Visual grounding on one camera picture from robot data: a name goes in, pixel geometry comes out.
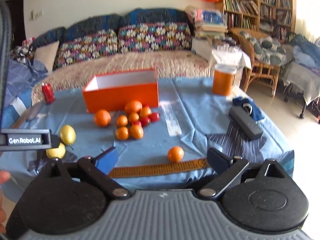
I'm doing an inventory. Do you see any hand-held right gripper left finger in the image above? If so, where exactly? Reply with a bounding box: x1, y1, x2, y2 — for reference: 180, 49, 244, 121
43, 147, 130, 200

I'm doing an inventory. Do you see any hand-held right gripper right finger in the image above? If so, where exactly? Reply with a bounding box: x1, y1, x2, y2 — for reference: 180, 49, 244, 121
197, 147, 288, 200

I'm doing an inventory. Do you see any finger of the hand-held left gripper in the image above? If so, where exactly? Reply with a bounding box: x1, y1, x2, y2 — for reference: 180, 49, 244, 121
49, 133, 61, 150

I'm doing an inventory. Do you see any yellow lemon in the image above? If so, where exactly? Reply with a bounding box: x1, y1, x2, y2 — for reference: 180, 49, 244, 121
46, 142, 66, 159
59, 125, 76, 145

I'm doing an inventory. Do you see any large orange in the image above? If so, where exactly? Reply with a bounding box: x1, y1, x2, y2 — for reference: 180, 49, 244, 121
94, 109, 112, 127
124, 100, 143, 115

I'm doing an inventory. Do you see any orange cardboard box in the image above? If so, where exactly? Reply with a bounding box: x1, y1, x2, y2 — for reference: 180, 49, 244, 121
82, 68, 160, 113

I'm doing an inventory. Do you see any person's left hand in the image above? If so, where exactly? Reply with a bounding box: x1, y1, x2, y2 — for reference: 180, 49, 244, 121
0, 171, 11, 230

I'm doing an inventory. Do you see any grey knife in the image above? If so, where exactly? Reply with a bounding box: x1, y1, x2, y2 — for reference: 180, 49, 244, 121
11, 102, 44, 130

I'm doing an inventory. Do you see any black rectangular device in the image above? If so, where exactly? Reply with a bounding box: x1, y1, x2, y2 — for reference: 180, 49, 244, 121
229, 103, 264, 141

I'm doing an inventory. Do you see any red soda can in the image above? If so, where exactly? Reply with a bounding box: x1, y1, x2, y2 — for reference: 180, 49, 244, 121
41, 82, 55, 105

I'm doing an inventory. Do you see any light blue tablecloth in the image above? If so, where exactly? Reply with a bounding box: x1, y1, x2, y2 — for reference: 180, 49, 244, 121
5, 76, 295, 200

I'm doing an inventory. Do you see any dark blue cloth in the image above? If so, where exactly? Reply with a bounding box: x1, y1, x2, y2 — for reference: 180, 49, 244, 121
232, 96, 262, 121

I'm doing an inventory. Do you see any blue plaid cloth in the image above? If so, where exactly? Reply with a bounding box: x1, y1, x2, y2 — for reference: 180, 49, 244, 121
5, 57, 49, 120

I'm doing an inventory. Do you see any orange jar with white lid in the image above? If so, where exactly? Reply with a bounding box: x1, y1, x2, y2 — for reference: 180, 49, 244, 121
212, 64, 237, 96

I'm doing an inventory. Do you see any white pillow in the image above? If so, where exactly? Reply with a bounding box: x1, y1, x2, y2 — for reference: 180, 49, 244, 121
34, 40, 60, 72

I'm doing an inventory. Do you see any patterned clothes pile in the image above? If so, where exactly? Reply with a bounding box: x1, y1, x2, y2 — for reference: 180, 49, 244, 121
11, 37, 37, 64

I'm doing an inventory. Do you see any rattan chair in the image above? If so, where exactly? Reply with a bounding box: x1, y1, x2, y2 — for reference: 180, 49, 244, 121
230, 27, 288, 98

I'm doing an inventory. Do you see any floral print cushion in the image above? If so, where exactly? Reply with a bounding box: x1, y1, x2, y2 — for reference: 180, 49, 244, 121
54, 29, 118, 68
117, 22, 192, 53

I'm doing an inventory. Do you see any dark blue patterned cushion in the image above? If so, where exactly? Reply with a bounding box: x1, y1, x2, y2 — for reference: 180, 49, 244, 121
32, 26, 67, 53
121, 7, 193, 28
65, 14, 123, 40

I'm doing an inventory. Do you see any sofa with quilted cover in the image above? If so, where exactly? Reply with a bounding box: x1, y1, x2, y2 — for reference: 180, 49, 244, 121
7, 7, 213, 105

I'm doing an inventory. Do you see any white covered side table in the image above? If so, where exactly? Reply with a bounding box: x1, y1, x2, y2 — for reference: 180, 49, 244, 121
191, 37, 252, 77

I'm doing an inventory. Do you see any stack of small boxes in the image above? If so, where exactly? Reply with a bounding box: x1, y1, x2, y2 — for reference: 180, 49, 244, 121
212, 40, 242, 53

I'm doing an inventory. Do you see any chair with white cover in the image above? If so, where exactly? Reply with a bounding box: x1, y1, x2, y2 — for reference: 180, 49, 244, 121
280, 60, 320, 124

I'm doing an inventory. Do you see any dark wooden door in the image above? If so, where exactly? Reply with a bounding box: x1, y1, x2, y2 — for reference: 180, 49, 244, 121
7, 0, 26, 47

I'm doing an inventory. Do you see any grey patterned chair cushion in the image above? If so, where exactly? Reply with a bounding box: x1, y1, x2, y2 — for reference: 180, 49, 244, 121
244, 34, 288, 67

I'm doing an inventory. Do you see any stack of books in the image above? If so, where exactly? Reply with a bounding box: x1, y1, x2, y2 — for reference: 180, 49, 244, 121
194, 22, 229, 40

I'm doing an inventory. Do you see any blue clothes pile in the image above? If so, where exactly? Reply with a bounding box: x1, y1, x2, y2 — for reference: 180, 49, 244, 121
289, 34, 320, 68

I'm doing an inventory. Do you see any plastic bag with blue packet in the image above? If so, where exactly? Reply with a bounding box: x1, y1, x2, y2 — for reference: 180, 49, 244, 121
186, 6, 225, 27

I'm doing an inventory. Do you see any wooden bookshelf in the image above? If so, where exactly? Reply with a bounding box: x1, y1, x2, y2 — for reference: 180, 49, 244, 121
221, 0, 297, 43

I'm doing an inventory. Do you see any orange woven strap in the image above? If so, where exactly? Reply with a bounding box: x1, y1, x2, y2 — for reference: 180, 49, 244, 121
109, 159, 209, 178

